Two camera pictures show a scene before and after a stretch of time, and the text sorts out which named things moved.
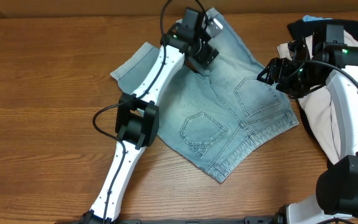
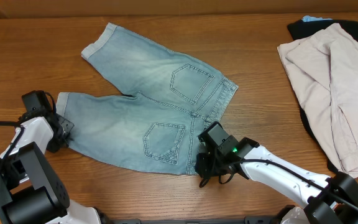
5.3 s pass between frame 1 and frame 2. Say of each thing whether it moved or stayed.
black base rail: stayed
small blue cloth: stayed
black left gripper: moved
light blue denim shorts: moved
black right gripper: moved
